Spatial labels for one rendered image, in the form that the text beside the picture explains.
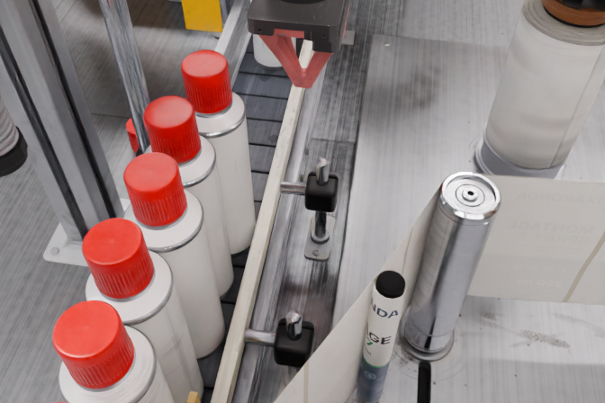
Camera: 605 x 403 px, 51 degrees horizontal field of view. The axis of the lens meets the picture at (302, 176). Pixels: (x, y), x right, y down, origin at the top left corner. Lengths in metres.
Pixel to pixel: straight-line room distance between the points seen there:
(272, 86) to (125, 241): 0.42
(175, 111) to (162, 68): 0.45
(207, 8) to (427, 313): 0.28
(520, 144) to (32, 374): 0.49
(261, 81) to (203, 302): 0.35
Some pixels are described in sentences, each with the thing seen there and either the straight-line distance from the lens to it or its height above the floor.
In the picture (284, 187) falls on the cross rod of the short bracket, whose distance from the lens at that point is 0.60.
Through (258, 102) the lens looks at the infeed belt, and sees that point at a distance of 0.72.
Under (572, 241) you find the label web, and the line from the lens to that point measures 0.48.
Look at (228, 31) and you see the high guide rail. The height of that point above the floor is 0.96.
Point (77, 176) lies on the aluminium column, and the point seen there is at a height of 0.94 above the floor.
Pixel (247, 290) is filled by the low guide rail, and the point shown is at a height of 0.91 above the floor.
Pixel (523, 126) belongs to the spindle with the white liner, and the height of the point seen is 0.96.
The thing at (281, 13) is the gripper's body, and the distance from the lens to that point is 0.45.
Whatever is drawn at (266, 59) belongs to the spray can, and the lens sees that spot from 0.76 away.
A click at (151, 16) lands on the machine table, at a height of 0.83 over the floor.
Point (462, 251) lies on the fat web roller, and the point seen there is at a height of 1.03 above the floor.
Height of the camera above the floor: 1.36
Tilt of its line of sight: 49 degrees down
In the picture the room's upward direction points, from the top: straight up
